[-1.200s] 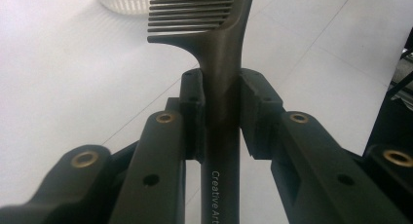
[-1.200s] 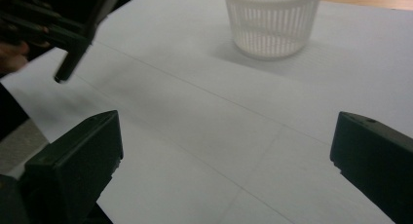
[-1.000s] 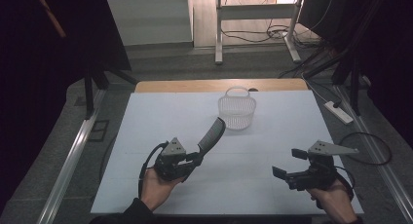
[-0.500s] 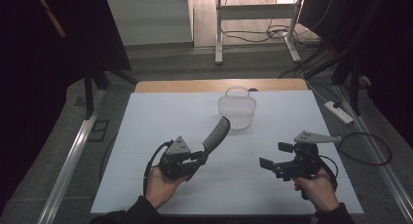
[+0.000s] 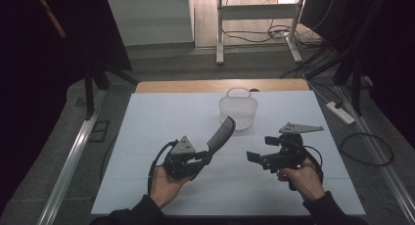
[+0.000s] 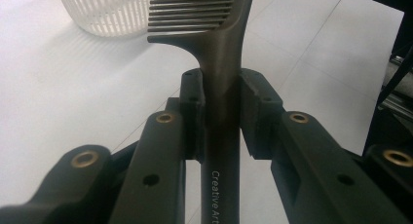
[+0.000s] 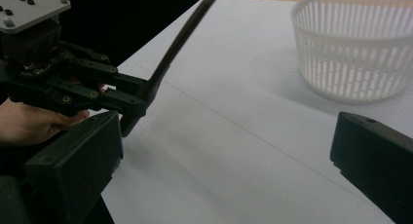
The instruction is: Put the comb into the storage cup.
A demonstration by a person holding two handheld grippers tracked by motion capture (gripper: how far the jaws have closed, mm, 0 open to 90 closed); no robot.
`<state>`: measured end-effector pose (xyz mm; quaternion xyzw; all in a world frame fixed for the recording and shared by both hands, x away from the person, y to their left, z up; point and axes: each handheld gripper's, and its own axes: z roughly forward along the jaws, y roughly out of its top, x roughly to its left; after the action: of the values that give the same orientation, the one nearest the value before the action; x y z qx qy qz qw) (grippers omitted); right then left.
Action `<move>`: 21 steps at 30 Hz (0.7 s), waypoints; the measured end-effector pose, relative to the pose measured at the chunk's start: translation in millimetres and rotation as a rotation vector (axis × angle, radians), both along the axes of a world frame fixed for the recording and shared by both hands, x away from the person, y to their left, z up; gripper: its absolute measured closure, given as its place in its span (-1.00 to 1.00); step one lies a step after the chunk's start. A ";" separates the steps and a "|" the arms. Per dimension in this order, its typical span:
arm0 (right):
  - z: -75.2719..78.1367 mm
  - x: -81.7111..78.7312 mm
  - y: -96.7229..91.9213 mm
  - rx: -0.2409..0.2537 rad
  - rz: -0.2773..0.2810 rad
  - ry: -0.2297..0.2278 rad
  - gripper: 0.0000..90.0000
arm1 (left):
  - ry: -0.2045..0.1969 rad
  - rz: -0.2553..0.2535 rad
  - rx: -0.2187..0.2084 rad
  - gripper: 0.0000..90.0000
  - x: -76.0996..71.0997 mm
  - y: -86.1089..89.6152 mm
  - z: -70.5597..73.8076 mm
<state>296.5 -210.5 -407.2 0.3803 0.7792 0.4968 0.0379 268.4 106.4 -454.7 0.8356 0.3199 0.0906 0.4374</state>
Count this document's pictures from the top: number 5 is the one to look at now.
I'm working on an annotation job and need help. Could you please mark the black comb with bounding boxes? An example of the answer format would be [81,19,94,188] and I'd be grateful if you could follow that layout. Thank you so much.
[206,115,237,156]

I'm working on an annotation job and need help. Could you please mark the person's left hand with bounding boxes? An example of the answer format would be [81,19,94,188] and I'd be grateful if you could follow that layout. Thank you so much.
[149,165,194,210]

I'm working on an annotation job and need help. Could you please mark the white plastic basket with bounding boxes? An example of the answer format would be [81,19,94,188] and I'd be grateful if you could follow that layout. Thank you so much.
[218,86,258,132]

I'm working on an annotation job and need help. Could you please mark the person's right hand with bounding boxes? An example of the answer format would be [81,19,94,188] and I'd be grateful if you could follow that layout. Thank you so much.
[276,161,326,203]

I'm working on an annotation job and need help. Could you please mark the wooden stick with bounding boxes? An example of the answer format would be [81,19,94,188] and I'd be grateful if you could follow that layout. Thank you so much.
[32,0,69,39]

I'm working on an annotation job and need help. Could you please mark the black metal stand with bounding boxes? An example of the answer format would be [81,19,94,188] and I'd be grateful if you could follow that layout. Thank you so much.
[82,63,142,121]

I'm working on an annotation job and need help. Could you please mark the wooden table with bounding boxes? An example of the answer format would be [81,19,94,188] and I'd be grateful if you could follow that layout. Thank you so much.
[134,78,310,95]

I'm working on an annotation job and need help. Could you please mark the black tripod stand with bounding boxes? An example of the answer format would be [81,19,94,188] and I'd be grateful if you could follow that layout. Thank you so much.
[302,0,375,117]

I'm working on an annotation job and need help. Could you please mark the white power strip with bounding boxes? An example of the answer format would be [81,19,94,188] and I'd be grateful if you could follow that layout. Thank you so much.
[324,101,356,126]

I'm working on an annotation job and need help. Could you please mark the right hand-held gripper black cable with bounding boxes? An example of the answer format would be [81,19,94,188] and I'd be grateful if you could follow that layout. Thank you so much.
[300,144,325,187]

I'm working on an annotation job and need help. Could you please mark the left hand-held gripper black cable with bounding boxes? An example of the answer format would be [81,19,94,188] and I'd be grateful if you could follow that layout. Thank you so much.
[147,140,179,198]

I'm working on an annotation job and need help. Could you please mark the white metal stand frame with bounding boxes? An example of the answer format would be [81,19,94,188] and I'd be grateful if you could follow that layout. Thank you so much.
[215,0,308,66]

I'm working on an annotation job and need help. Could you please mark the tangled black floor cables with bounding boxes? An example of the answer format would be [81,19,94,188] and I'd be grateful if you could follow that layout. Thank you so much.
[221,21,326,45]

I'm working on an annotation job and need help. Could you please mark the black looped floor cable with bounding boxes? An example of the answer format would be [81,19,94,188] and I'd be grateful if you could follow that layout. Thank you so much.
[338,131,395,167]

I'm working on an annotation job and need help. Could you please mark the aluminium floor rail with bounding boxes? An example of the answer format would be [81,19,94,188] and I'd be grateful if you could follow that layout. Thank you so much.
[36,88,108,225]
[336,83,415,225]

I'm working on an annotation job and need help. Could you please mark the hand-held gripper black cable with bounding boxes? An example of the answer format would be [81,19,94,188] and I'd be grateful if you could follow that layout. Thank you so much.
[300,144,325,187]
[147,140,179,198]

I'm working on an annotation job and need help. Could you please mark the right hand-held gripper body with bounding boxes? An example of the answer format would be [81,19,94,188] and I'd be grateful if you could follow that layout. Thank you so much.
[259,121,325,192]

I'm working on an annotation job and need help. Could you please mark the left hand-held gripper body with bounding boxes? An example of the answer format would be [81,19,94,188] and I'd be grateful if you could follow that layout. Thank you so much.
[161,135,209,181]

